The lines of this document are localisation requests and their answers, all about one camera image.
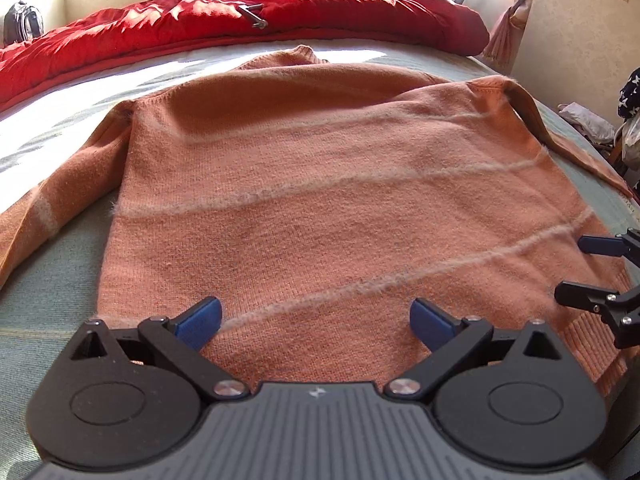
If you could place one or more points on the white crumpled cloth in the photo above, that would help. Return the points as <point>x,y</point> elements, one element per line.
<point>587,122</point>

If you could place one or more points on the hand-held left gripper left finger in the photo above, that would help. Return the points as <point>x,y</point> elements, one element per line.
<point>200,320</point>

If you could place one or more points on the grey backpack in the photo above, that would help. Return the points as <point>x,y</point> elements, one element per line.
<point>22,22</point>

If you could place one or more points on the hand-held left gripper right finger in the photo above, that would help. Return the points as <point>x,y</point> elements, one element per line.
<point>430,322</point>

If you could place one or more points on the orange striped knit sweater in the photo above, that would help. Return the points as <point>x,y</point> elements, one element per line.
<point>325,185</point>

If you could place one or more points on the dark star print cloth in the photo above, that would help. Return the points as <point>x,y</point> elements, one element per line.
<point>631,95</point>

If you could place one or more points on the pink curtain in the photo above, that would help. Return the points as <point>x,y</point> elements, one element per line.
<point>515,15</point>

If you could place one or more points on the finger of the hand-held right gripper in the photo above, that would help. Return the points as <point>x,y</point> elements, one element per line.
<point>580,295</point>
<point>600,244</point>

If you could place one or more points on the green checked bed sheet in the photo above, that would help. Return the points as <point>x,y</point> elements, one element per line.
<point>50,310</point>

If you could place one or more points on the red quilt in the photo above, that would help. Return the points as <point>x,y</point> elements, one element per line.
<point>200,20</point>

